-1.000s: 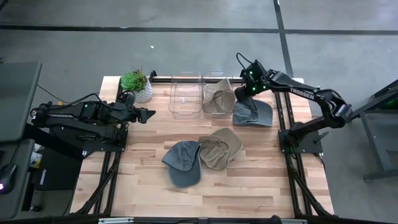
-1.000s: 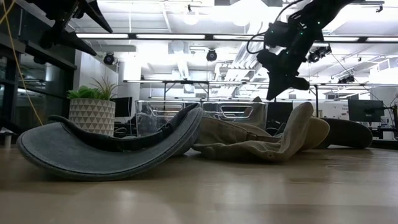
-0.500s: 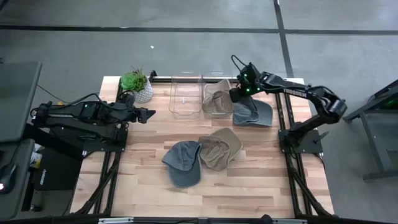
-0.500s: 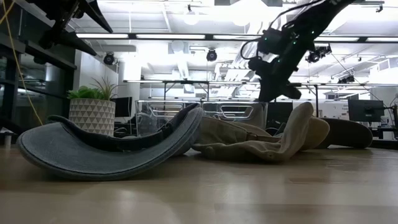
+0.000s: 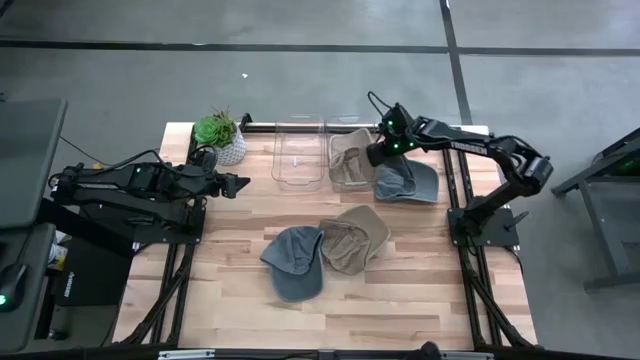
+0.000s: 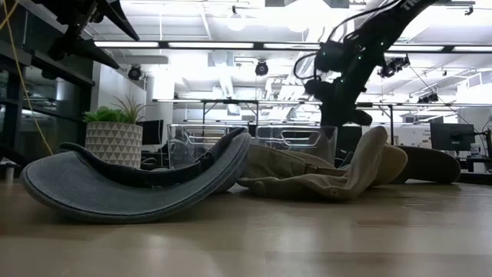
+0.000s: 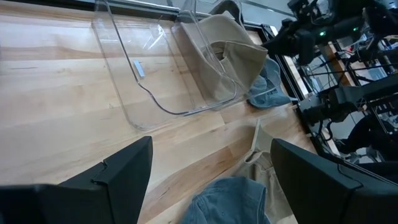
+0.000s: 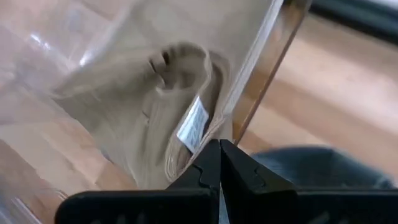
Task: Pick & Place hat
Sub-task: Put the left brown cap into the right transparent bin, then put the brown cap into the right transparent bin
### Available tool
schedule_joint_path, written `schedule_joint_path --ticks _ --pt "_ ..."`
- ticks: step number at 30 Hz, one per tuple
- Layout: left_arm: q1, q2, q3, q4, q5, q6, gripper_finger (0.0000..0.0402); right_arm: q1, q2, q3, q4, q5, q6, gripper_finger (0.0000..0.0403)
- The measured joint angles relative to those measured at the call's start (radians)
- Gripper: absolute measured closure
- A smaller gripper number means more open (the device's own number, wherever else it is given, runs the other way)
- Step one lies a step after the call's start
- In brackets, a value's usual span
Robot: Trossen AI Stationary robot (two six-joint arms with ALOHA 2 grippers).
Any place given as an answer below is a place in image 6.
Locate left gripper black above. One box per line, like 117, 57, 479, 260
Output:
34, 0, 140, 70

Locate beige cap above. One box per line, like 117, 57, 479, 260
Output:
236, 125, 409, 201

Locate gray cap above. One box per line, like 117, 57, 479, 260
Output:
21, 127, 253, 225
391, 145, 462, 185

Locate black computer monitor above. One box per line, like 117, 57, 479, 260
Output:
337, 125, 363, 165
429, 122, 477, 152
138, 118, 165, 146

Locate clear plastic bin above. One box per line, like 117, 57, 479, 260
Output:
167, 123, 249, 170
253, 125, 339, 165

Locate black overhead light bar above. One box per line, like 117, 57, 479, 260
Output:
94, 40, 492, 54

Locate succulent in white patterned pot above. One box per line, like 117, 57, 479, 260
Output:
82, 95, 147, 169

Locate black shelving unit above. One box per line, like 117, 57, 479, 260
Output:
0, 0, 96, 170

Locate black ceiling camera cluster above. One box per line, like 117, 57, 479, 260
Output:
378, 55, 411, 78

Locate black metal gantry frame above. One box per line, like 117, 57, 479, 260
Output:
152, 98, 492, 146

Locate yellow hanging cable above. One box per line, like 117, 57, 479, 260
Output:
0, 0, 55, 155

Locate white ring light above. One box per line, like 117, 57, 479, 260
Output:
225, 10, 248, 32

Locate small white post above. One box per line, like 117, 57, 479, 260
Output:
0, 161, 17, 185

